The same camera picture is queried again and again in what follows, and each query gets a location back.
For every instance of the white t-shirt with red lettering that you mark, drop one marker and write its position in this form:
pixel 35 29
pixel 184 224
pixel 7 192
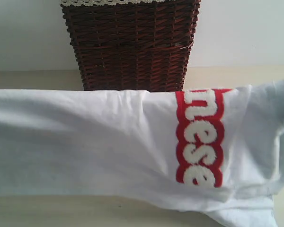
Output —
pixel 215 150

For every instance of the dark red wicker basket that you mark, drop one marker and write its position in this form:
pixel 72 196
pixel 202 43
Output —
pixel 143 46

